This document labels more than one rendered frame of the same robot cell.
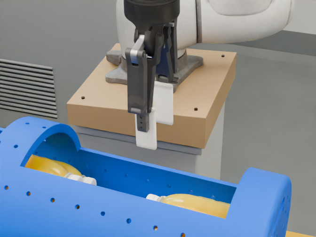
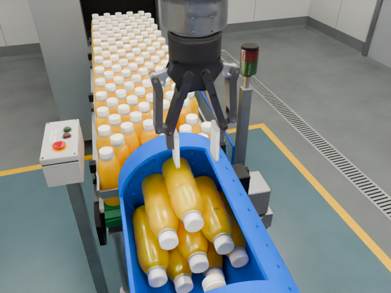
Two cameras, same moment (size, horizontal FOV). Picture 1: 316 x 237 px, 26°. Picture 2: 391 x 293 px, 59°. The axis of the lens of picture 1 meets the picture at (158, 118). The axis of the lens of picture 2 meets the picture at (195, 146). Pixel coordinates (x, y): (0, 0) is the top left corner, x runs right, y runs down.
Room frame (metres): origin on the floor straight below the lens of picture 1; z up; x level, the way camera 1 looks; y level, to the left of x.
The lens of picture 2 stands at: (1.12, 0.40, 1.67)
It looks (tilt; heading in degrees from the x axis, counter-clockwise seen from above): 35 degrees down; 234
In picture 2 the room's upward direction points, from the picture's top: straight up
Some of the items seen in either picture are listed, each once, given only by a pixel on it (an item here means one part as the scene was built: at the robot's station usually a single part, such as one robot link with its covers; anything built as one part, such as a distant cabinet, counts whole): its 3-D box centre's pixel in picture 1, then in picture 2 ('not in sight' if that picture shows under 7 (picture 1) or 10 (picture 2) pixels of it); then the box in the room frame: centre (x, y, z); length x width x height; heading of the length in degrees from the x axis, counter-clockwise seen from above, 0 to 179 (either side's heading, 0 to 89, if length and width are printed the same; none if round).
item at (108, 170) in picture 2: not in sight; (110, 178); (0.86, -0.40, 0.99); 0.07 x 0.07 x 0.19
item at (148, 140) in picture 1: (146, 127); (214, 140); (0.80, 0.02, 1.33); 0.03 x 0.01 x 0.07; 69
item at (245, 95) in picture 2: not in sight; (235, 195); (0.28, -0.45, 0.55); 0.04 x 0.04 x 1.10; 69
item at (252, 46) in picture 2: not in sight; (248, 67); (0.28, -0.45, 1.18); 0.06 x 0.06 x 0.16
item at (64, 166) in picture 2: not in sight; (64, 150); (0.95, -0.52, 1.05); 0.20 x 0.10 x 0.10; 69
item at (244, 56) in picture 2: not in sight; (249, 53); (0.28, -0.45, 1.23); 0.06 x 0.06 x 0.04
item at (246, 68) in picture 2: not in sight; (248, 65); (0.28, -0.45, 1.18); 0.06 x 0.06 x 0.05
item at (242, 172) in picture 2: not in sight; (233, 183); (0.55, -0.19, 0.95); 0.10 x 0.07 x 0.10; 159
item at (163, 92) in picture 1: (163, 103); (175, 147); (0.87, -0.01, 1.33); 0.03 x 0.01 x 0.07; 69
